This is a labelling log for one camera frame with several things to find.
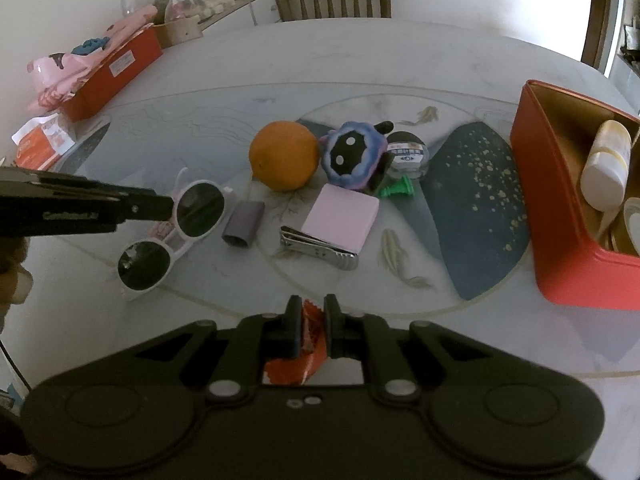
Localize small labelled glass jar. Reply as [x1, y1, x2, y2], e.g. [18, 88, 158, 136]
[385, 131, 431, 181]

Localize white and yellow bottle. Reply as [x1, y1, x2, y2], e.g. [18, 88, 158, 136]
[580, 120, 632, 212]

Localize white sideboard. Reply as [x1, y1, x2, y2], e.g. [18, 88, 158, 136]
[199, 0, 287, 28]

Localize orange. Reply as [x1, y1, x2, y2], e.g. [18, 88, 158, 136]
[249, 120, 320, 192]

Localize red snack packet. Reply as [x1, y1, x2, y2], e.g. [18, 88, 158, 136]
[263, 300, 327, 386]

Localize blue and black plush toy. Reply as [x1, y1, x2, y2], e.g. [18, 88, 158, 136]
[319, 120, 396, 194]

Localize small cardboard box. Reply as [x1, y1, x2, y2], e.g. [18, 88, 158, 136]
[152, 14, 204, 50]

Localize red tin box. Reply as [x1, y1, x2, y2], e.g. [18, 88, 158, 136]
[509, 79, 640, 311]

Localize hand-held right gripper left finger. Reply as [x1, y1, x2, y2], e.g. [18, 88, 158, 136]
[135, 295, 304, 404]

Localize white round sunglasses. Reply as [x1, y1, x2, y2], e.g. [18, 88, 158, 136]
[117, 167, 236, 303]

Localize brown door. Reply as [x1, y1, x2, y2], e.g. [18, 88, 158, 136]
[581, 0, 627, 79]

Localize pink square block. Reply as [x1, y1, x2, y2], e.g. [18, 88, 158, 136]
[302, 183, 381, 255]

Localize small grey sleeve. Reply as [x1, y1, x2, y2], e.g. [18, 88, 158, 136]
[222, 201, 265, 247]

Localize red box with pink cloth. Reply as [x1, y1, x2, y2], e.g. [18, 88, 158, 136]
[26, 4, 157, 109]

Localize clear plastic bag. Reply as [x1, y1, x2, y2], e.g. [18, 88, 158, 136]
[165, 0, 236, 24]

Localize red cardboard box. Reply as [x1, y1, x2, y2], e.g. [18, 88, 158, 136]
[64, 25, 164, 122]

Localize metal clip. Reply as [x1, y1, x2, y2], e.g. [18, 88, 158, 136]
[279, 226, 360, 271]

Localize small green plastic piece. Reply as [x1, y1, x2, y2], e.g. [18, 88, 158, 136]
[377, 177, 414, 200]

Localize person's left hand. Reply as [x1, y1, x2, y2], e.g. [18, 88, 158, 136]
[0, 237, 34, 321]

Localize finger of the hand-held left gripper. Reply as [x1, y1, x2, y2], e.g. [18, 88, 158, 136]
[115, 187, 177, 221]

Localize white round container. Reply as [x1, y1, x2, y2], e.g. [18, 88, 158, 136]
[622, 197, 640, 257]

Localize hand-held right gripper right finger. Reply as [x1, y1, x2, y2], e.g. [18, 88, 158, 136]
[324, 294, 494, 404]

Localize blue fabric item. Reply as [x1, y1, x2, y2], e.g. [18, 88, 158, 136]
[71, 37, 110, 57]

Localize orange and white packet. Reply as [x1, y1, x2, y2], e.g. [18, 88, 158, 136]
[12, 113, 79, 171]

